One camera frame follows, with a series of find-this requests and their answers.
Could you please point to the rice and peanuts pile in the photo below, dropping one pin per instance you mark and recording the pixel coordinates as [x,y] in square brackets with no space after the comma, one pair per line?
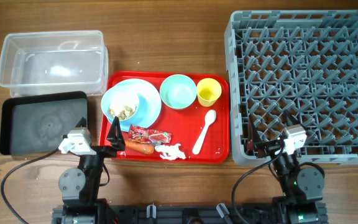
[123,112]

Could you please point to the grey dishwasher rack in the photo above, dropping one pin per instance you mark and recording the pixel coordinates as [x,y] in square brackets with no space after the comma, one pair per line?
[302,62]

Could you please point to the white tissue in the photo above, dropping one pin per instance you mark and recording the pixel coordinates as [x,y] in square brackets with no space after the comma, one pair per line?
[170,153]

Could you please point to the light blue bowl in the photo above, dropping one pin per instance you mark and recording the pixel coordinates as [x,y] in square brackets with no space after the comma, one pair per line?
[118,95]

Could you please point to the mint green bowl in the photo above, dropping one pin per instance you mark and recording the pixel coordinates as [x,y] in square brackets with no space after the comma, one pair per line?
[178,91]

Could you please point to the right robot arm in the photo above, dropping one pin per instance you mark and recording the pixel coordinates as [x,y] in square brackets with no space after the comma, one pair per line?
[302,184]

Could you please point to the light blue plate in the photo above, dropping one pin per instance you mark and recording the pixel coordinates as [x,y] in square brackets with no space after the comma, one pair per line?
[149,103]

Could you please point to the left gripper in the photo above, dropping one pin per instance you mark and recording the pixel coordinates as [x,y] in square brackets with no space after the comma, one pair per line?
[98,150]

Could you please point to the black tray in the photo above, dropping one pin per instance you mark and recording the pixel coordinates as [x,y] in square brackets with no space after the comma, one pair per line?
[36,124]

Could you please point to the yellow cup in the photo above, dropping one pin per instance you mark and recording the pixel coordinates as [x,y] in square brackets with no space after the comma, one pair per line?
[208,91]

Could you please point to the clear plastic bin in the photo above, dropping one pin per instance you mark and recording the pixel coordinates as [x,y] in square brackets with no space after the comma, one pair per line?
[38,63]

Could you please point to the white plastic spoon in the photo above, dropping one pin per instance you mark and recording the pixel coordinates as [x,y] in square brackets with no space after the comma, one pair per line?
[209,119]

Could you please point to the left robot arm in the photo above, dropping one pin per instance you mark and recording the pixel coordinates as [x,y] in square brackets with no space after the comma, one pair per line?
[80,185]

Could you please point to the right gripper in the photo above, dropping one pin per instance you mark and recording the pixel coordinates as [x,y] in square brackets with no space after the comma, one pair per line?
[269,145]

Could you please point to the red snack wrapper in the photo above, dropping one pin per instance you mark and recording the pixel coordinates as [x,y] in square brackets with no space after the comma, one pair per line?
[148,136]

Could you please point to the orange carrot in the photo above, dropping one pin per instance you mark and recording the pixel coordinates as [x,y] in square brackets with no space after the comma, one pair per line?
[139,147]

